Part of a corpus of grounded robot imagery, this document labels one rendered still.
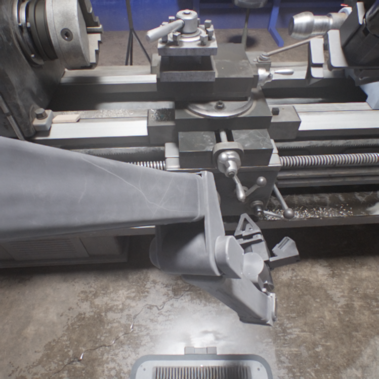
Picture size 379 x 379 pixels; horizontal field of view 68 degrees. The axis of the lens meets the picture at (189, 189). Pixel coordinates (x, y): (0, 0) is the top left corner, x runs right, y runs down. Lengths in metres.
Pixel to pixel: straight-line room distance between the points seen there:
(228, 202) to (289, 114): 0.39
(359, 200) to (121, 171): 1.45
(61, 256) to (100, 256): 0.21
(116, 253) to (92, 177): 1.46
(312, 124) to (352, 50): 0.66
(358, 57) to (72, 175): 0.46
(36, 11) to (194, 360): 1.30
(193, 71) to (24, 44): 0.55
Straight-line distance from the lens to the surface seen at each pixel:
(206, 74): 0.91
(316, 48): 0.56
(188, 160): 0.92
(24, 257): 1.81
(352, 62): 0.55
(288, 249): 0.74
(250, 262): 0.66
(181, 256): 0.35
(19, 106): 1.08
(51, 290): 1.73
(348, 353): 1.67
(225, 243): 0.34
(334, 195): 1.56
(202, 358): 1.24
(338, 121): 1.22
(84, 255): 1.69
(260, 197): 1.13
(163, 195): 0.27
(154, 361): 1.24
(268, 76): 1.02
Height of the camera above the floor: 1.47
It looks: 49 degrees down
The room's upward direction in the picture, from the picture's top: straight up
